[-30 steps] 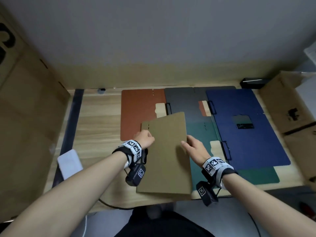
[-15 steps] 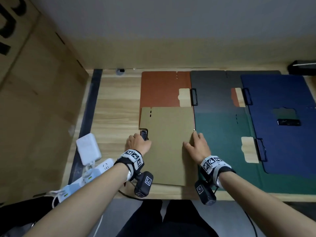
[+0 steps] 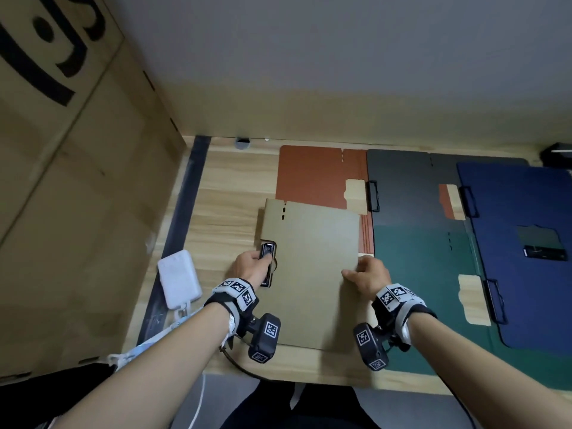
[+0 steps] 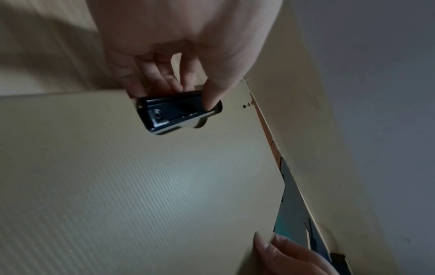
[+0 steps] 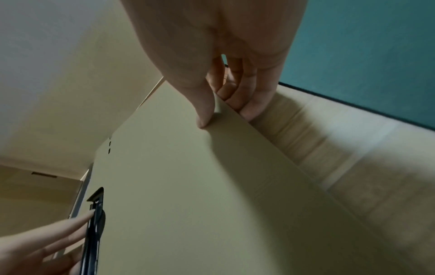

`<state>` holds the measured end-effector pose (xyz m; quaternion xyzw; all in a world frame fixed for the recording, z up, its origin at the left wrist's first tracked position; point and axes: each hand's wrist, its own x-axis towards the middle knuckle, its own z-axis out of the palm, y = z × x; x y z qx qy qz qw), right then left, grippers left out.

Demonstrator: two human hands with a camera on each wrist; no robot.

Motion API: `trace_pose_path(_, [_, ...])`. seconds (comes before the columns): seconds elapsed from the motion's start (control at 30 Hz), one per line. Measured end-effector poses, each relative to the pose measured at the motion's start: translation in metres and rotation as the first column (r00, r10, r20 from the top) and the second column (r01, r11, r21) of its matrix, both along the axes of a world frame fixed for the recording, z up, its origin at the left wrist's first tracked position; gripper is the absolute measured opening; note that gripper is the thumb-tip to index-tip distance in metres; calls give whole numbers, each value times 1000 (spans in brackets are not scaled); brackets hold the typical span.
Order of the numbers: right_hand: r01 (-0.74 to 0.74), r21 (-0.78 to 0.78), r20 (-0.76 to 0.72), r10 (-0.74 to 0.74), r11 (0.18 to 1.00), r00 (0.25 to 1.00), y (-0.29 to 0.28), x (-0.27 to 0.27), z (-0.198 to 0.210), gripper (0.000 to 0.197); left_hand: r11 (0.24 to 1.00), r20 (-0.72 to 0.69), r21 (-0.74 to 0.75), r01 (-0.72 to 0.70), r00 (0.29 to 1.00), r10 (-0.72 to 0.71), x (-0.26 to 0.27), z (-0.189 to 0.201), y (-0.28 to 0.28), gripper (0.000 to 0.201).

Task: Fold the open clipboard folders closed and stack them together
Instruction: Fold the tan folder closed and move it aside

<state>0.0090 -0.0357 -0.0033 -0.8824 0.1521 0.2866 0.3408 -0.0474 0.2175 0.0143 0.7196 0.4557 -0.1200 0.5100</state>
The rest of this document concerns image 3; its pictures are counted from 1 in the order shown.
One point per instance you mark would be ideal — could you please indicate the person's right hand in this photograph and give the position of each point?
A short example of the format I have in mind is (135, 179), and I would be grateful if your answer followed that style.
(373, 274)

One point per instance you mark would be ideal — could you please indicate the person's left hand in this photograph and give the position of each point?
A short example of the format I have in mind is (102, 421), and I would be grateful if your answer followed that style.
(248, 268)

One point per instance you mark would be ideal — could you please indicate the green folder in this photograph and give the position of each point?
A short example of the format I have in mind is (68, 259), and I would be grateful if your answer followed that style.
(429, 285)

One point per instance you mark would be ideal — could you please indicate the tan folder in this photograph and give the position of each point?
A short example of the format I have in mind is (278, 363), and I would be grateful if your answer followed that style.
(313, 272)

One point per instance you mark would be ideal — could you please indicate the black folder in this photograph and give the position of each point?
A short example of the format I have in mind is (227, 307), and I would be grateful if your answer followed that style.
(402, 187)

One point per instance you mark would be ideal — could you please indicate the orange folder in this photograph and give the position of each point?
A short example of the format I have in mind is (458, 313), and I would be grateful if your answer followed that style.
(313, 174)

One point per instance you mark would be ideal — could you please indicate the blue folder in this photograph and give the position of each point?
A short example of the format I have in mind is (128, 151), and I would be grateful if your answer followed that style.
(514, 285)

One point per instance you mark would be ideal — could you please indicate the person's left forearm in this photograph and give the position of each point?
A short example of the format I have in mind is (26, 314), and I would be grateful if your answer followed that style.
(143, 375)

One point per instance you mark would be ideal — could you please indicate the person's right forearm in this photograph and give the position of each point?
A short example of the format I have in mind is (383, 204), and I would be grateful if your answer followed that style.
(482, 366)

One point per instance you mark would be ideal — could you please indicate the person's legs in black trousers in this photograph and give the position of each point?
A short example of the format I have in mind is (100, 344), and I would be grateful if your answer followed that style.
(259, 411)

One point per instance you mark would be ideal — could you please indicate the white power bank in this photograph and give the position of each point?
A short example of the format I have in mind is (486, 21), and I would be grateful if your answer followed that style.
(178, 279)

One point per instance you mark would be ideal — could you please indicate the black desk edge strip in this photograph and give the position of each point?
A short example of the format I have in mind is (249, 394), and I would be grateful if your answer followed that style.
(187, 196)

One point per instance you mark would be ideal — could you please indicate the grey round desk grommet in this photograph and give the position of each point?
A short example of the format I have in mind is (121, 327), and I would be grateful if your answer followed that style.
(242, 145)

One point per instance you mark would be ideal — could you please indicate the large printed cardboard box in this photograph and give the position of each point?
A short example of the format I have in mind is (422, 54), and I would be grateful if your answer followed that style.
(67, 196)

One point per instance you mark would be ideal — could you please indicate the black box with white stripe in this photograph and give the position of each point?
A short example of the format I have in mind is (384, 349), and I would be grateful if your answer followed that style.
(558, 158)

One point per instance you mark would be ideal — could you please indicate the black chair with chrome base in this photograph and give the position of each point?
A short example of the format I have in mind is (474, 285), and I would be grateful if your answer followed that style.
(44, 397)

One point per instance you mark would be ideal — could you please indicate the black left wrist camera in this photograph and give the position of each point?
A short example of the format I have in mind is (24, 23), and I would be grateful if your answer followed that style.
(266, 337)

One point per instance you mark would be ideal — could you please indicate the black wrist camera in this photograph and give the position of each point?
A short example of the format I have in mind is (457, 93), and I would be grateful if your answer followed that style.
(266, 337)
(371, 348)

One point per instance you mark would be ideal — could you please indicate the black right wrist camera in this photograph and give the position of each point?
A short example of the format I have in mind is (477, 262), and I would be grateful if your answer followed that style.
(371, 348)

